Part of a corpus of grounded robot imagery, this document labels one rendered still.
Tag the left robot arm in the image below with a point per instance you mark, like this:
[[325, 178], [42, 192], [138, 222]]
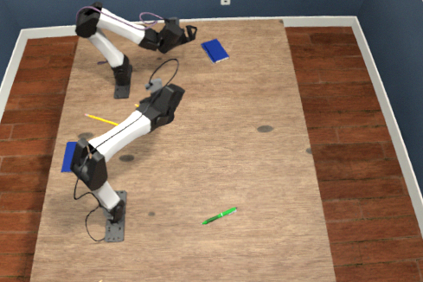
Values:
[[89, 25]]

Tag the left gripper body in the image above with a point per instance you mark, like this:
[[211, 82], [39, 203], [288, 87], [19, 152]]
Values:
[[183, 39]]

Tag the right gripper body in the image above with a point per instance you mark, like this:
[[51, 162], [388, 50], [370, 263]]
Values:
[[155, 87]]

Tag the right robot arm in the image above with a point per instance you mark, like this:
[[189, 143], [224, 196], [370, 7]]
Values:
[[94, 174]]

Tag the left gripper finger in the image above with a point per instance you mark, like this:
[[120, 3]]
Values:
[[189, 27]]

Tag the green ballpoint pen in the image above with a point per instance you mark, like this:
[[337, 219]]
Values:
[[230, 211]]

